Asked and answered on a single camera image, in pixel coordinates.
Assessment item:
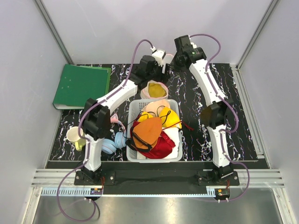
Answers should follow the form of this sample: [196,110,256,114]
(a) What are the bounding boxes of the yellow mesh bra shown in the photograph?
[148,83,166,98]

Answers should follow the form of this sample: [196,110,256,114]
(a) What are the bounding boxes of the white pink mesh laundry bag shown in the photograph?
[140,50,173,99]

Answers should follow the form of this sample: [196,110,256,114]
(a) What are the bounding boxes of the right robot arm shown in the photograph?
[171,35,239,185]

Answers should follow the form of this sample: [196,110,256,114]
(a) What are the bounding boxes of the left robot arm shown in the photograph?
[78,51,170,185]

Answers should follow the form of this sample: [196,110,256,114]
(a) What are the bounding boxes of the grey plastic laundry basket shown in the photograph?
[127,99,183,163]

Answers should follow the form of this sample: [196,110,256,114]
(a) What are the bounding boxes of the red satin bra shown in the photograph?
[140,132,176,159]

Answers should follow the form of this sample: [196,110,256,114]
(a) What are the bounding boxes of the pink blue cat-ear headphones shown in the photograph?
[101,113,127,154]

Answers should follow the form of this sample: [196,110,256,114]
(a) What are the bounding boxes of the yellow-green plastic cup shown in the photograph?
[66,126,86,152]

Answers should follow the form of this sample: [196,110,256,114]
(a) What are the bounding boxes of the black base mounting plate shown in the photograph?
[74,161,240,196]

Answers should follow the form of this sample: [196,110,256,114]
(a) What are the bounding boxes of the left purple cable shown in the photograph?
[57,39,156,221]

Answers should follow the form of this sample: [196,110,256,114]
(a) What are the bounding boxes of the yellow bra black straps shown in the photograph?
[140,106,182,129]

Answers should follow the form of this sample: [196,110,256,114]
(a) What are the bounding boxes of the orange bra black straps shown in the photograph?
[125,112,164,150]

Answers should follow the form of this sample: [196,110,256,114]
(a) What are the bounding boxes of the green ring binder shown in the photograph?
[53,64,111,110]

